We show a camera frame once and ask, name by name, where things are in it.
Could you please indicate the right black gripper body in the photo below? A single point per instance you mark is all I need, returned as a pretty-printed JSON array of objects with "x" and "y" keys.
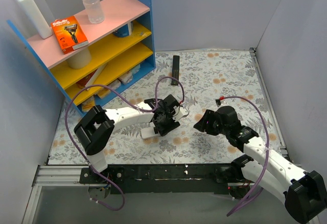
[{"x": 209, "y": 124}]

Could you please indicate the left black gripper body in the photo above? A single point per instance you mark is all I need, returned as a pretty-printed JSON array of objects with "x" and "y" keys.
[{"x": 168, "y": 126}]

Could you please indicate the red white remote control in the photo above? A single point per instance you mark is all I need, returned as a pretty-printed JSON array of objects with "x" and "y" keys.
[{"x": 147, "y": 133}]

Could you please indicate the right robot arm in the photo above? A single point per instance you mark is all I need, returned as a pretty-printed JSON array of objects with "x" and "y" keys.
[{"x": 303, "y": 193}]

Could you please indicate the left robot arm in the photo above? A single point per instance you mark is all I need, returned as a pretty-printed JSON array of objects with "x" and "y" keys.
[{"x": 95, "y": 128}]

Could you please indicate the white packets on shelf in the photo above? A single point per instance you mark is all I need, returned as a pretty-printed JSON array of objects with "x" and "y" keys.
[{"x": 122, "y": 80}]

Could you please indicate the long black box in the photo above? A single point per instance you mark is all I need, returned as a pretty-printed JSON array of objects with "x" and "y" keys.
[{"x": 175, "y": 70}]

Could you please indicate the yellow packet on shelf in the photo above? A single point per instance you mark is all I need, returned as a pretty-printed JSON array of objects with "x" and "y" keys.
[{"x": 88, "y": 104}]

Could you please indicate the red white book box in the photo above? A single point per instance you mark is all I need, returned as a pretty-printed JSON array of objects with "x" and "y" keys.
[{"x": 90, "y": 78}]

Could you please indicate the blue shelf unit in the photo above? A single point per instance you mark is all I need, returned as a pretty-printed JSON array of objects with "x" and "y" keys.
[{"x": 120, "y": 54}]

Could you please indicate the cream cylinder container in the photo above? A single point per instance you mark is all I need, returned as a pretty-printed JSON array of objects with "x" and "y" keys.
[{"x": 79, "y": 60}]

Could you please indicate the orange razor box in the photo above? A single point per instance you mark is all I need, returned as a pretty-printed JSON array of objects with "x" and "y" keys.
[{"x": 69, "y": 34}]

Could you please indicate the white bottle black cap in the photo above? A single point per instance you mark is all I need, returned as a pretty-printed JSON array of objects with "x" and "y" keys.
[{"x": 34, "y": 14}]

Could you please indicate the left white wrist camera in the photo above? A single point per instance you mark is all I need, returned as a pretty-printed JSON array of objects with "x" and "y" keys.
[{"x": 180, "y": 112}]

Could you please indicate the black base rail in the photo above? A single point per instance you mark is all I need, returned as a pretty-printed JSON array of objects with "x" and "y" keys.
[{"x": 153, "y": 178}]

